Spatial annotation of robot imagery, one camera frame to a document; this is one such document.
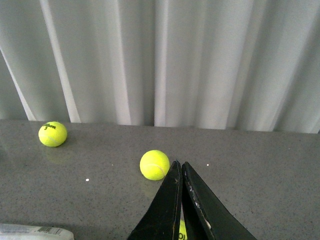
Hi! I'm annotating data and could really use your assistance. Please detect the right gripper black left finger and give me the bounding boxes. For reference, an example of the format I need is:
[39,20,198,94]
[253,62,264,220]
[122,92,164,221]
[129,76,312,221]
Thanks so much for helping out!
[127,160,183,240]

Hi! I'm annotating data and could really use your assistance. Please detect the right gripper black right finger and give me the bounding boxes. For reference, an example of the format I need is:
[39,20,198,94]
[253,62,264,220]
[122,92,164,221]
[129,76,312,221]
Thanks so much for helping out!
[182,162,256,240]

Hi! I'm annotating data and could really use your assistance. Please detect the clear tennis ball can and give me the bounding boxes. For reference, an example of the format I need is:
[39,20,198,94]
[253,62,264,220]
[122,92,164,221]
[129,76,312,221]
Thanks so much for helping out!
[0,223,75,240]

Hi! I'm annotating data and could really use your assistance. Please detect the tennis ball near with logo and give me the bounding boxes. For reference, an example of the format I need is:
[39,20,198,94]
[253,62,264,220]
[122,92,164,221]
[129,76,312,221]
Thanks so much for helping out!
[178,219,188,240]

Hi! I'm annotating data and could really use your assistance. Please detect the tennis ball with logo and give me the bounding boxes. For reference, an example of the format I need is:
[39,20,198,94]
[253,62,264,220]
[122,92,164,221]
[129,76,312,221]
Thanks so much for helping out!
[178,219,188,240]
[38,121,68,147]

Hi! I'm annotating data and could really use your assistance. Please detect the tennis ball middle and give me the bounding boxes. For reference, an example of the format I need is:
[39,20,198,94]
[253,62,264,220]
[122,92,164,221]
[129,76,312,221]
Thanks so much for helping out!
[139,150,170,181]

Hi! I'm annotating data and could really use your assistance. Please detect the tennis ball with logo back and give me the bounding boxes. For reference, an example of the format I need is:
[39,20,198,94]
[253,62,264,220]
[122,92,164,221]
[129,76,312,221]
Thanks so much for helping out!
[38,121,68,147]

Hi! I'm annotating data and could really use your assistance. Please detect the white pleated curtain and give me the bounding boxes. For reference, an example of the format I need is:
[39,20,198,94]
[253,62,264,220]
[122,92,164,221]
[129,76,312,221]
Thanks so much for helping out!
[0,0,320,133]

